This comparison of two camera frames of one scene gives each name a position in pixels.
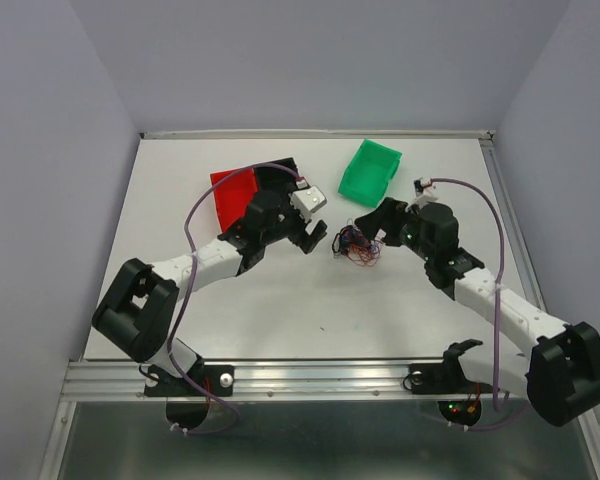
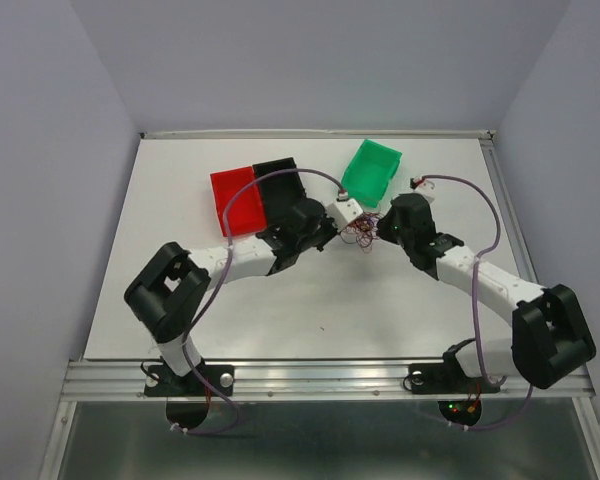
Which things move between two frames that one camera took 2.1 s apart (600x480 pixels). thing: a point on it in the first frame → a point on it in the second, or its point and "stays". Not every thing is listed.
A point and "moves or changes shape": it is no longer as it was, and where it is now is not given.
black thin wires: (349, 241) moves or changes shape
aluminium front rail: (307, 380) stays
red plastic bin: (233, 195) stays
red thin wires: (359, 250) moves or changes shape
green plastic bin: (368, 173) stays
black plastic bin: (275, 184) stays
